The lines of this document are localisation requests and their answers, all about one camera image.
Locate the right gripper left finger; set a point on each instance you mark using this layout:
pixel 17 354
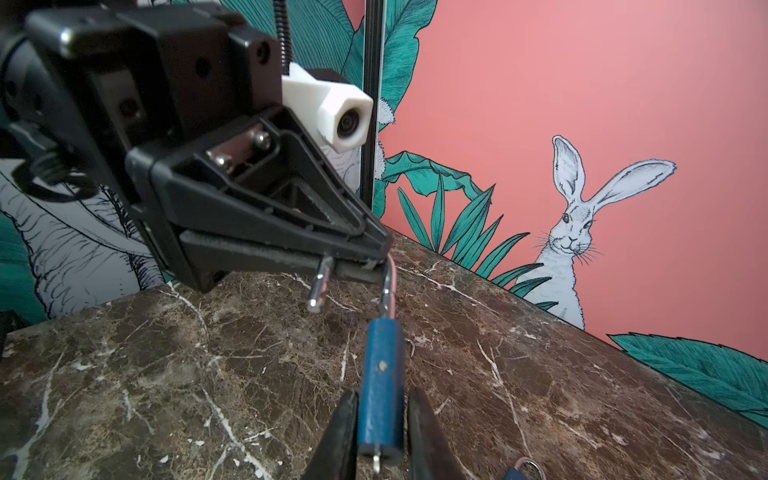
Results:
pixel 335 457

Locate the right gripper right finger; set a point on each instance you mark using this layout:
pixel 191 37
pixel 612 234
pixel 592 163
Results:
pixel 429 453

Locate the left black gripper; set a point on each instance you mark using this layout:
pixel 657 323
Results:
pixel 175 111

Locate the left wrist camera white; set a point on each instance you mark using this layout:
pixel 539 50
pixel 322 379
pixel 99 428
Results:
pixel 335 114

